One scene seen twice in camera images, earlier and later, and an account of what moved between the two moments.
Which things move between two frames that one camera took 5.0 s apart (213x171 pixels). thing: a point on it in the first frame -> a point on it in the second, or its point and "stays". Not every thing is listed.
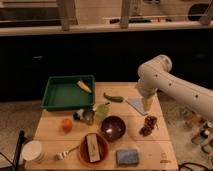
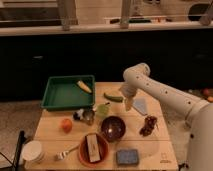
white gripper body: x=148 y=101 -> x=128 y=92
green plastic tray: x=63 y=93 stays
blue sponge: x=127 y=157 stays
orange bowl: x=84 y=150 stays
